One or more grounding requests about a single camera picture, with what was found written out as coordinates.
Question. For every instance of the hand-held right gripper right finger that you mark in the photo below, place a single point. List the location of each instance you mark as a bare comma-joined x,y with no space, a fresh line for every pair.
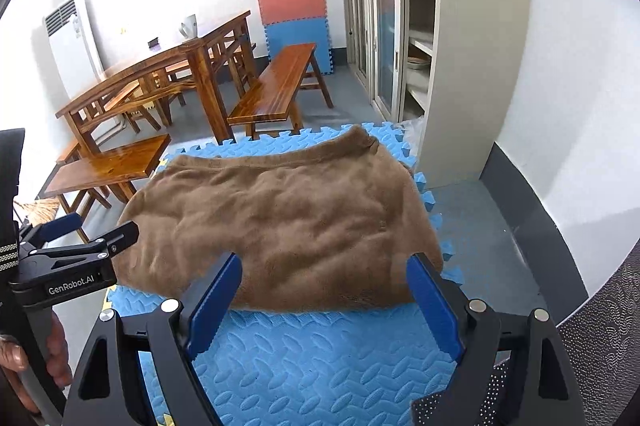
432,306

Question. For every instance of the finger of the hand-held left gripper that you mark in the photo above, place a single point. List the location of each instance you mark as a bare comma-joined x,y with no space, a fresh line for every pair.
117,238
60,226

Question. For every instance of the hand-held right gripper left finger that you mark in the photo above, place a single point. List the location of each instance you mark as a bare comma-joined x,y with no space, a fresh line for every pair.
212,301

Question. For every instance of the brown fleece garment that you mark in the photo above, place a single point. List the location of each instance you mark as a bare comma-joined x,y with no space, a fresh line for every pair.
280,216

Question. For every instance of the person's left hand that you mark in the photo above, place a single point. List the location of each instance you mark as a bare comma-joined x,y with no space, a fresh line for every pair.
57,356

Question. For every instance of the woven straw stool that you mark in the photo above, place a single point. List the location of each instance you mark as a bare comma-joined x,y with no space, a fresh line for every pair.
37,211

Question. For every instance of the blue foam floor mat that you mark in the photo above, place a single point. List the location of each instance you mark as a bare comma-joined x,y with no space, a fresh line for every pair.
310,366

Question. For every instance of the clear plastic sheet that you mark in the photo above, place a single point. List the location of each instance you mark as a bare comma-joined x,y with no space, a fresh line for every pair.
412,136

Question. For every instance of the white panel heater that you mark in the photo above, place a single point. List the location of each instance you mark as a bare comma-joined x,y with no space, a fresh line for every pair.
70,51

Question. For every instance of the wooden table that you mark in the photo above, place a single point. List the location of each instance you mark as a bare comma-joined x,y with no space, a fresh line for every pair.
150,66

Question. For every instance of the black dotted blanket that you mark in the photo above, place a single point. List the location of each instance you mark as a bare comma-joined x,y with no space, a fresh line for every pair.
605,341

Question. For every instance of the small dark box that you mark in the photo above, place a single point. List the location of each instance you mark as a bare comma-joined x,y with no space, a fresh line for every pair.
154,43

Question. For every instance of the long wooden bench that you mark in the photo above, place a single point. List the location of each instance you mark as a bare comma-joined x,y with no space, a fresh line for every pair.
275,81

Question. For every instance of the white kettle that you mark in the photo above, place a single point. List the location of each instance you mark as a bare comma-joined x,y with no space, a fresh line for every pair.
188,27

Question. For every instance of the beige metal cabinet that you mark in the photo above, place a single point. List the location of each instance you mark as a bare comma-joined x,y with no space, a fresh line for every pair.
465,81

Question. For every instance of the shallow bowl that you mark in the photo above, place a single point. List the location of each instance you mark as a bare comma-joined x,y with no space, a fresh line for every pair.
417,62

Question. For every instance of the blue foam tile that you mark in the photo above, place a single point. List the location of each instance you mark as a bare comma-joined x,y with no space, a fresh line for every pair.
295,33

